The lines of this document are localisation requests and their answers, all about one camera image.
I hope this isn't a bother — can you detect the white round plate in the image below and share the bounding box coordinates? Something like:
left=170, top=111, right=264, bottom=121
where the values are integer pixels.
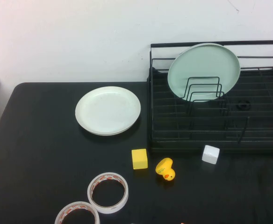
left=75, top=86, right=142, bottom=136

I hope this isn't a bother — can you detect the pale green round plate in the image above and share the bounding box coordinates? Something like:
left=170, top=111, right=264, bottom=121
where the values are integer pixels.
left=167, top=42, right=241, bottom=103

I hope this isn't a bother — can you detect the yellow cube block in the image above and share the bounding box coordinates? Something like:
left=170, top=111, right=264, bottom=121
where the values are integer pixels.
left=131, top=148, right=149, bottom=170

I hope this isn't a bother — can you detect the yellow rubber duck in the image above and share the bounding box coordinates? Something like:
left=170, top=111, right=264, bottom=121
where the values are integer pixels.
left=155, top=157, right=176, bottom=182

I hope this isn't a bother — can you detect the white cube block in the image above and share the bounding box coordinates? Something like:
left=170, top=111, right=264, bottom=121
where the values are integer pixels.
left=201, top=144, right=221, bottom=165

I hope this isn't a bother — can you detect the white tape roll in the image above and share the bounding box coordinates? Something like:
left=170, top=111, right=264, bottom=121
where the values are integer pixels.
left=87, top=172, right=129, bottom=214
left=54, top=201, right=101, bottom=224

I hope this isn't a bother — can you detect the black round drain plug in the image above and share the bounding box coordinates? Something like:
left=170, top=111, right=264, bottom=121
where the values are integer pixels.
left=236, top=99, right=251, bottom=111

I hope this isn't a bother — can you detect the black wire dish rack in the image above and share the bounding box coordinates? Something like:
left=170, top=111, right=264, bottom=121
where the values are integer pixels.
left=149, top=40, right=273, bottom=143
left=147, top=65, right=273, bottom=154

